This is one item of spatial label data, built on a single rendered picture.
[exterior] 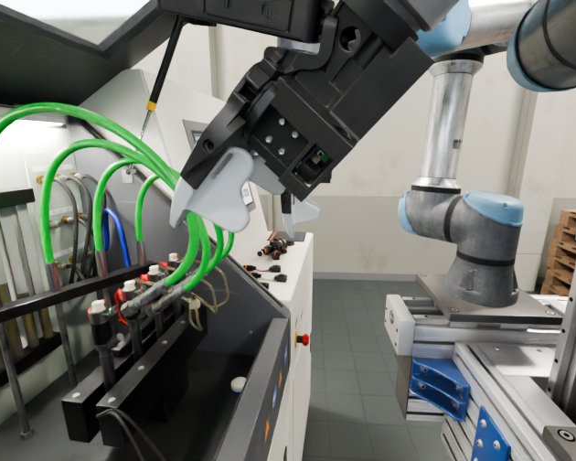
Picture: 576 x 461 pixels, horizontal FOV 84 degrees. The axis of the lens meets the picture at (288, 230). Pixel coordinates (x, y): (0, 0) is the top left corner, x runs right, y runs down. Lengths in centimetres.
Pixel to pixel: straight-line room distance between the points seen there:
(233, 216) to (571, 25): 23
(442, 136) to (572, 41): 61
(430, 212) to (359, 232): 257
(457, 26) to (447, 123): 37
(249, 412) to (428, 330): 43
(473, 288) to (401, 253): 274
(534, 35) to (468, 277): 59
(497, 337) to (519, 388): 15
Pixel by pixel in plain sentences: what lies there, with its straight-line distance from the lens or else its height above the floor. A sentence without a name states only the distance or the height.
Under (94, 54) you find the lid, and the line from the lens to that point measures 86.
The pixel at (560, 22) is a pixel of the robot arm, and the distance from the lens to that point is 28.
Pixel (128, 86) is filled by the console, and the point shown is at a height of 151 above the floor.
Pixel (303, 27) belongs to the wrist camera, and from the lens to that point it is 22.
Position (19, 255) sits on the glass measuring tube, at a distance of 83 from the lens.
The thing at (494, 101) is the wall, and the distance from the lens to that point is 367.
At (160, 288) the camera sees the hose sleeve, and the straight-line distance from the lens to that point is 52.
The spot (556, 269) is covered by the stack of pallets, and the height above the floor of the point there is 28.
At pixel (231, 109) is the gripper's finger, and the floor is 139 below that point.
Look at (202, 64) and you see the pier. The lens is 329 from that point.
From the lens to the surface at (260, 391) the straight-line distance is 64.
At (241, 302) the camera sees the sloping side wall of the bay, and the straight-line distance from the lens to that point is 85.
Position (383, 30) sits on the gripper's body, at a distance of 20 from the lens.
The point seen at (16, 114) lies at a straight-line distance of 61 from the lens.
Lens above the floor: 137
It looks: 15 degrees down
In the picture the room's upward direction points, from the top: straight up
